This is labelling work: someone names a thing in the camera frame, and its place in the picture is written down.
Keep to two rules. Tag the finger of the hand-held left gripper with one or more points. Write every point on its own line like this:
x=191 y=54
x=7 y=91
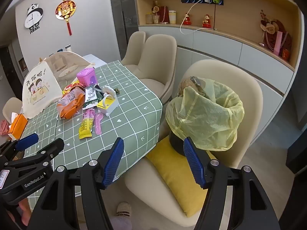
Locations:
x=48 y=152
x=27 y=141

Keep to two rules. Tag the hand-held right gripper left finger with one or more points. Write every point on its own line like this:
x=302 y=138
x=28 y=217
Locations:
x=114 y=163

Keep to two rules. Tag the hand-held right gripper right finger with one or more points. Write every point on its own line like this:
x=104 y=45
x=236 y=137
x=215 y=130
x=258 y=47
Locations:
x=194 y=165

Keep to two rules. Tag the black trash bin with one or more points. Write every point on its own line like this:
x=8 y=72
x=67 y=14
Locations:
x=176 y=143

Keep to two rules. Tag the yellow trash bag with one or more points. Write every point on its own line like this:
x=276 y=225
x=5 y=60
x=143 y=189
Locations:
x=211 y=115

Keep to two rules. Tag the green white packet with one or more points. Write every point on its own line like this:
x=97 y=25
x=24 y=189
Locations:
x=90 y=98

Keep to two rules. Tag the person's left hand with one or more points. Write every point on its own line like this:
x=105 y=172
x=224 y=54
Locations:
x=24 y=213

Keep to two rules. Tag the orange tissue box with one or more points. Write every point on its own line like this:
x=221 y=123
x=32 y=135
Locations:
x=18 y=127

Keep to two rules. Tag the yellow cushion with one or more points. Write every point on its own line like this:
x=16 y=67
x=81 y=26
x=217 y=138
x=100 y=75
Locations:
x=172 y=167

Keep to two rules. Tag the beige chair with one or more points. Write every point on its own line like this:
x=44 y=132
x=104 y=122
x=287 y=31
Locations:
x=12 y=106
x=134 y=45
x=249 y=124
x=158 y=52

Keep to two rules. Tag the pink spoon packet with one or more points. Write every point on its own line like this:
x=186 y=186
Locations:
x=98 y=124

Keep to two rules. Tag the yellow snack wrapper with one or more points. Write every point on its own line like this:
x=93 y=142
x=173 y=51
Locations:
x=85 y=129

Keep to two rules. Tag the beige slipper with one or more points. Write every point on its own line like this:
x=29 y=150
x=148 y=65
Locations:
x=123 y=209

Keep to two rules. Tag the orange snack packet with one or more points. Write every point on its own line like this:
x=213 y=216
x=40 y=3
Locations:
x=70 y=107

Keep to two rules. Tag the green checked tablecloth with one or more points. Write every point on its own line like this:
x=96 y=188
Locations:
x=134 y=115

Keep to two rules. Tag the beige mesh food cover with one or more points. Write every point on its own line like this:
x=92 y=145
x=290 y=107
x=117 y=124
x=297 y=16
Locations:
x=40 y=88

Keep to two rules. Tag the white yellow plastic holder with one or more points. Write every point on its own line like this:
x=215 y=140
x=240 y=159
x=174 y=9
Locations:
x=110 y=105

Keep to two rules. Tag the dark green candy wrapper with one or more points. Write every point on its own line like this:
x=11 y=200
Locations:
x=117 y=90

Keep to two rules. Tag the brown paper bag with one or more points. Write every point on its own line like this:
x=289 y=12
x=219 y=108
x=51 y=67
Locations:
x=186 y=85

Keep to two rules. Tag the grey foil wrapper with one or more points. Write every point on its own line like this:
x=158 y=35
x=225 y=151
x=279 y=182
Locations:
x=195 y=80

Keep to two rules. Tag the pink purple box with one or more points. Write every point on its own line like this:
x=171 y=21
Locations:
x=87 y=76

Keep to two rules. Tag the white bottle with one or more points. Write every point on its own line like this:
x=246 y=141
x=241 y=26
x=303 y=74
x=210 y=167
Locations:
x=68 y=48

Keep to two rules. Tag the red gold figurine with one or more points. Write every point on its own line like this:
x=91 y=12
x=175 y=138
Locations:
x=206 y=21
x=187 y=19

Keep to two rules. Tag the yellow white cup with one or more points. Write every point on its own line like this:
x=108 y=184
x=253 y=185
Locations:
x=172 y=17

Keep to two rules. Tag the large flower gift bag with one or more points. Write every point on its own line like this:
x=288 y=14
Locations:
x=271 y=31

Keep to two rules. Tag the small flower gift bag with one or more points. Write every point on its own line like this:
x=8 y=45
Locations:
x=161 y=12

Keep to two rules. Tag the wooden shelf cabinet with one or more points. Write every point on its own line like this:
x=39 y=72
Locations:
x=239 y=12

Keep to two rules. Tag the black power strip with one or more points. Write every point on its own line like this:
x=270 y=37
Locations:
x=187 y=0

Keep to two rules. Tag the panda wall clock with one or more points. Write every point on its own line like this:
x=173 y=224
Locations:
x=33 y=16

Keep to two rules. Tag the red gold wall ornament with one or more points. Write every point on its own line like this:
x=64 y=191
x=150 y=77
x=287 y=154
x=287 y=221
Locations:
x=66 y=9

